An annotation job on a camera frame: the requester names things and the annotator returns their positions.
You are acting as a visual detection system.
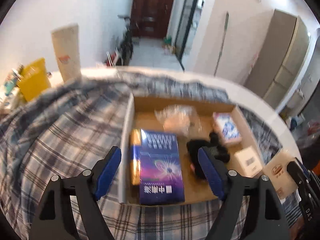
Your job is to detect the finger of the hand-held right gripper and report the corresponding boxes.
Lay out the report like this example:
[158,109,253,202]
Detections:
[286,161,307,193]
[294,157,313,183]

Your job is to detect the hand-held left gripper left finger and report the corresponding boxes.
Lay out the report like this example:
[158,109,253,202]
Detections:
[30,146,122,240]

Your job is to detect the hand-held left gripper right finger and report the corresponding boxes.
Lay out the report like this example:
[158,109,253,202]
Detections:
[197,146,290,240]

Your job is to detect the cardboard box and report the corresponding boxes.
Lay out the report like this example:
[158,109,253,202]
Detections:
[118,92,280,205]

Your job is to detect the black cloth item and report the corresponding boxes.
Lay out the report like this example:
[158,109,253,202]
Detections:
[186,132,231,180]

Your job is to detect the small white box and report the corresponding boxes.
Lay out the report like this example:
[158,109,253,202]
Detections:
[234,147,264,177]

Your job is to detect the blue white packet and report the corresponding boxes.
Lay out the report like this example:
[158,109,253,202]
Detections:
[212,112,242,144]

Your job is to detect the purple box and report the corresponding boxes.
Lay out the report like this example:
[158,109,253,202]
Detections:
[139,129,186,205]

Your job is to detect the clear plastic wrapper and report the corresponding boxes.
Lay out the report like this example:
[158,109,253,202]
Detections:
[154,104,201,139]

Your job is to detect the clothes on chair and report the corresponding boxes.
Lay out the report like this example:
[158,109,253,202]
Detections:
[284,90,320,170]

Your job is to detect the blue plaid cloth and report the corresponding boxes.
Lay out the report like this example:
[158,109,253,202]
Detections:
[0,74,304,240]

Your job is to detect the grey cabinet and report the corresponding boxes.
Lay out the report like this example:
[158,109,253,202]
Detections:
[243,8,312,103]

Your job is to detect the red white item by bicycle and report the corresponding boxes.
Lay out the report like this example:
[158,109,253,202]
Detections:
[104,51,121,67]

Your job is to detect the yellow plastic container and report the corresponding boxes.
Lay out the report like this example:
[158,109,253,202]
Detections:
[18,58,52,102]

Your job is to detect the clutter of tissues and packets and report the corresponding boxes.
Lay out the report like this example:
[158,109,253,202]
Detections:
[0,66,24,112]

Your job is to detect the black bicycle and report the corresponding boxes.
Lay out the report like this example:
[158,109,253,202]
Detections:
[117,15,137,66]

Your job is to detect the boxes on floor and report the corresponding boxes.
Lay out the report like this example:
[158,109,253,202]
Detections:
[162,36,179,55]

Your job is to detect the black framed glass door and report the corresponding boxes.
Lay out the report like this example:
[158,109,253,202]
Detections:
[174,0,203,71]

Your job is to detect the dark brown entrance door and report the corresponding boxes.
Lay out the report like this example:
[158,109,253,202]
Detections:
[130,0,179,39]

